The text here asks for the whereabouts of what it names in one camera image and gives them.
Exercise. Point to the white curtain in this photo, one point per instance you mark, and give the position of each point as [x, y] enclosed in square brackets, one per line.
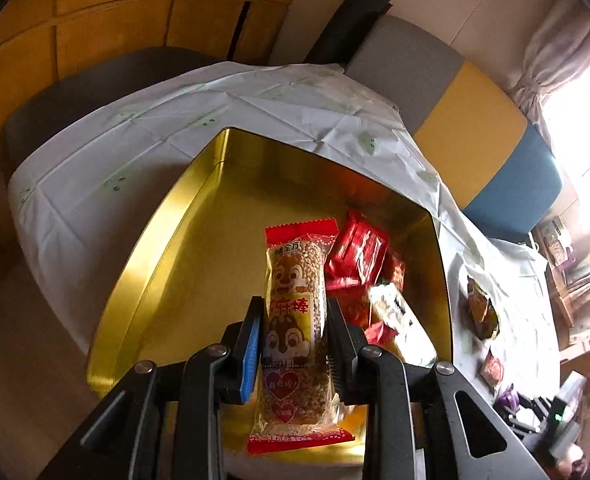
[540, 65]

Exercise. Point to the clear cracker packet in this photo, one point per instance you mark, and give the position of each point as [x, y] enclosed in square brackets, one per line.
[400, 320]

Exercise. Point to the purple snack packet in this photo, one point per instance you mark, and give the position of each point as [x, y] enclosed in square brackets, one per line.
[507, 400]

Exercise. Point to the white printed tablecloth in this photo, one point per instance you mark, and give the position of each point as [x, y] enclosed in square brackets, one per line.
[125, 135]

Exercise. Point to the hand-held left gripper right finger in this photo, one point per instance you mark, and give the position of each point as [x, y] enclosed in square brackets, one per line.
[336, 355]

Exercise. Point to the grey yellow blue sofa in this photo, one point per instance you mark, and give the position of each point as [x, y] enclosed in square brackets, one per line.
[475, 125]

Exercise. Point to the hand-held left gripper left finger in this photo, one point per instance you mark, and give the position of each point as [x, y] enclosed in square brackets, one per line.
[247, 360]

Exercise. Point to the gold tin tray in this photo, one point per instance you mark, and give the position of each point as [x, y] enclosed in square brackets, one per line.
[200, 260]

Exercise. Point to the small red square snack packet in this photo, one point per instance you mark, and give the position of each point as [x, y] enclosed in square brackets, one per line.
[492, 369]

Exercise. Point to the yellow snack packet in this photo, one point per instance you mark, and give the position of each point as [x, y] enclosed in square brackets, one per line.
[482, 310]

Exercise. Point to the wooden side cabinet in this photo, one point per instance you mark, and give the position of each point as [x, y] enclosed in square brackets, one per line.
[570, 270]

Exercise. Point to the grain bar packet red ends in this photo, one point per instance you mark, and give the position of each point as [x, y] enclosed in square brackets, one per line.
[295, 280]

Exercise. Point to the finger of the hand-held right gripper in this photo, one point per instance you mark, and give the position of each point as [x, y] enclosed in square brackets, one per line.
[525, 412]

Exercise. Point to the large glossy red snack packet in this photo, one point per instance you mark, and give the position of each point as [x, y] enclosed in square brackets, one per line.
[357, 250]

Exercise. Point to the black rolled mat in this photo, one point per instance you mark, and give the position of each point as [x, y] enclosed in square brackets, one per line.
[350, 20]

